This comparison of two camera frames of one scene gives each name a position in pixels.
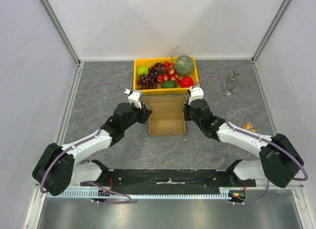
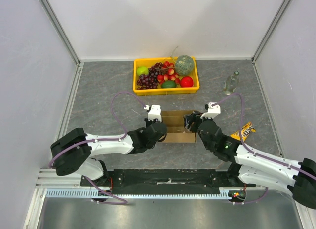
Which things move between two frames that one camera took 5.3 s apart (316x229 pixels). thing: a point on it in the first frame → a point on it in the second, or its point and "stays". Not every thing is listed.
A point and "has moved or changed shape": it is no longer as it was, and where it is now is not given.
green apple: x=142 y=70 stays
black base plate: x=204 y=178 stays
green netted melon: x=184 y=65 stays
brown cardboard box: x=166 y=118 has moved or changed shape
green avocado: x=169 y=84 stays
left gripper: x=144 y=113 → x=149 y=122
